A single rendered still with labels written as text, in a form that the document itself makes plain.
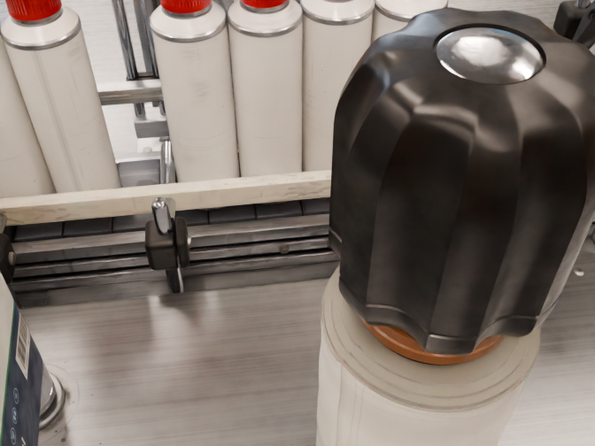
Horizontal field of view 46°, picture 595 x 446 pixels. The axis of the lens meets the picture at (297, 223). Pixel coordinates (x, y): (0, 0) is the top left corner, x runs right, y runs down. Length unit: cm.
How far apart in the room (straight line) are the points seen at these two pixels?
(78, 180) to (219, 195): 11
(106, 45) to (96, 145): 36
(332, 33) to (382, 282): 30
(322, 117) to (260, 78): 7
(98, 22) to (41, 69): 44
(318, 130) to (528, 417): 25
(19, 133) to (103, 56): 34
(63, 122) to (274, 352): 22
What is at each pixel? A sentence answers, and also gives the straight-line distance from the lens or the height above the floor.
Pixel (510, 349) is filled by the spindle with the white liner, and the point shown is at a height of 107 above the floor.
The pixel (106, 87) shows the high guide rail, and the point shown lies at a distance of 58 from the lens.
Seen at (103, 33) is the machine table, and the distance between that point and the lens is 91.
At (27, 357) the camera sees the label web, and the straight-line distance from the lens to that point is 42.
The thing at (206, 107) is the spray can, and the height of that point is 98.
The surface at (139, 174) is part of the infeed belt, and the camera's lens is 61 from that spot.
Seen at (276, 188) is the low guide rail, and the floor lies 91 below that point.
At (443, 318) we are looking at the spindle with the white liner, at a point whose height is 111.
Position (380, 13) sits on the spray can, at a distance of 50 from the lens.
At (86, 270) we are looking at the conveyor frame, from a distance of 59.
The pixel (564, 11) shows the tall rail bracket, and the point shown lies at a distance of 69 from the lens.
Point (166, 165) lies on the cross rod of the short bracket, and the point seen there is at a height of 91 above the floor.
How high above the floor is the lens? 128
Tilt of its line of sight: 46 degrees down
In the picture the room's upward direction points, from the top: straight up
